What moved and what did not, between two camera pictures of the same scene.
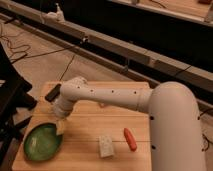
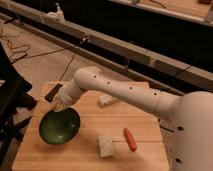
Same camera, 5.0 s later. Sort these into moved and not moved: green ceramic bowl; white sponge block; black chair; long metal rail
Moved: green ceramic bowl
Not moved: white sponge block; long metal rail; black chair
